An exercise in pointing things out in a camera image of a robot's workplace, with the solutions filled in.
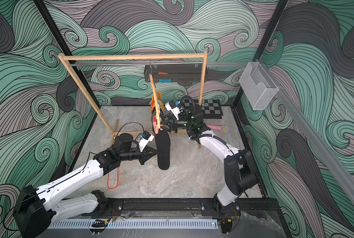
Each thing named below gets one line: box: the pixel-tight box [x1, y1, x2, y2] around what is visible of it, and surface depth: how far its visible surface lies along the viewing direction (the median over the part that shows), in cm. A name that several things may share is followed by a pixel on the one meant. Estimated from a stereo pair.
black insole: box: [155, 128, 172, 171], surface depth 73 cm
